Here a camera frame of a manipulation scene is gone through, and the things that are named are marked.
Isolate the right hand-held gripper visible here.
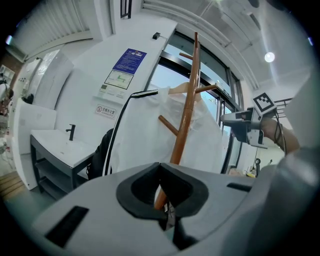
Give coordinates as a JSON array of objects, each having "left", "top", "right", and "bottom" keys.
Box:
[{"left": 220, "top": 92, "right": 278, "bottom": 150}]

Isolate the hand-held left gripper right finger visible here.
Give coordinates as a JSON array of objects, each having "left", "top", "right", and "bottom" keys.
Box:
[{"left": 159, "top": 161, "right": 256, "bottom": 251}]

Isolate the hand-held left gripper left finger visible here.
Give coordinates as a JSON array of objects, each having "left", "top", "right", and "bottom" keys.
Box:
[{"left": 32, "top": 161, "right": 181, "bottom": 256}]

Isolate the wooden coat rack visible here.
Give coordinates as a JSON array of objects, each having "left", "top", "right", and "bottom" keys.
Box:
[{"left": 153, "top": 31, "right": 217, "bottom": 211}]

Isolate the wooden clothes hanger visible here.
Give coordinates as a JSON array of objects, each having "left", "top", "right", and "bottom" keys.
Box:
[{"left": 167, "top": 81, "right": 204, "bottom": 101}]

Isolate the white clothing with black stripe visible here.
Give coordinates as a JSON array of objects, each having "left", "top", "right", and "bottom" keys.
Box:
[{"left": 102, "top": 86, "right": 224, "bottom": 177}]

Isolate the person's right forearm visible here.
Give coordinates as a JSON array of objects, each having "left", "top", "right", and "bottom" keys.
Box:
[{"left": 261, "top": 116, "right": 301, "bottom": 154}]

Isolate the person's gray clothing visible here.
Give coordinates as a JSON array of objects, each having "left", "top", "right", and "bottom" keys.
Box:
[{"left": 249, "top": 72, "right": 320, "bottom": 256}]

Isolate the black metal railing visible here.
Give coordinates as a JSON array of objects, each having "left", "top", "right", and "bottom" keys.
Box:
[{"left": 274, "top": 98, "right": 294, "bottom": 118}]

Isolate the black framed glass door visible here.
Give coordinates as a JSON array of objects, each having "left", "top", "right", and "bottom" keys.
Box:
[{"left": 143, "top": 29, "right": 247, "bottom": 175}]

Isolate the black faucet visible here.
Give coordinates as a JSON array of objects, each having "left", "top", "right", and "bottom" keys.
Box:
[{"left": 65, "top": 123, "right": 77, "bottom": 142}]

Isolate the no smoking sign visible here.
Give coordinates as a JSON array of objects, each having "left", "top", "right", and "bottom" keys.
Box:
[{"left": 94, "top": 103, "right": 118, "bottom": 119}]

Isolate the white partition counter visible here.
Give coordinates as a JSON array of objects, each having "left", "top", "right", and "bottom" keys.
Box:
[{"left": 11, "top": 96, "right": 58, "bottom": 191}]

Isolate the white floor plan sign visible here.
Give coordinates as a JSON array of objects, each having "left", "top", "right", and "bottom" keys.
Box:
[{"left": 103, "top": 69, "right": 135, "bottom": 91}]

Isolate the small black bag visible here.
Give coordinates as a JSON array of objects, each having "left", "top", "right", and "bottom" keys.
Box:
[{"left": 21, "top": 93, "right": 35, "bottom": 105}]

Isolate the black framed window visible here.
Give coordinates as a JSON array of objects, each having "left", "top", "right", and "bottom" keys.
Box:
[{"left": 119, "top": 0, "right": 133, "bottom": 20}]

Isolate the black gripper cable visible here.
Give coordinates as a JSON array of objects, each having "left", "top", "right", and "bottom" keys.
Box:
[{"left": 273, "top": 111, "right": 286, "bottom": 152}]

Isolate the white sink counter dark frame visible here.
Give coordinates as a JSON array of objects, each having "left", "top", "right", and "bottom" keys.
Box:
[{"left": 29, "top": 128, "right": 98, "bottom": 201}]

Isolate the blue wall poster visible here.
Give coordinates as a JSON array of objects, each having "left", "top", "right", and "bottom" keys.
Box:
[{"left": 112, "top": 48, "right": 148, "bottom": 76}]

